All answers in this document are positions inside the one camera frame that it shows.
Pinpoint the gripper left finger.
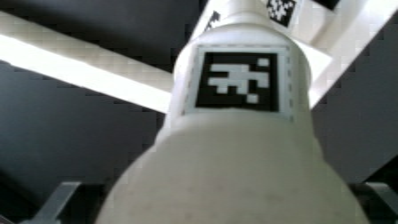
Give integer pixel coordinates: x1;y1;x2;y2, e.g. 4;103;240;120
20;181;80;224

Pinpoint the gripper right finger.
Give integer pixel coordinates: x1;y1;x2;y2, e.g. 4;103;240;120
364;182;398;214

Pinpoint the white lamp bulb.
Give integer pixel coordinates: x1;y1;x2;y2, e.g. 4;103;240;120
94;22;370;224

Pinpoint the white U-shaped fence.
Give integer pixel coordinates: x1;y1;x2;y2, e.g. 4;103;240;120
0;0;398;114

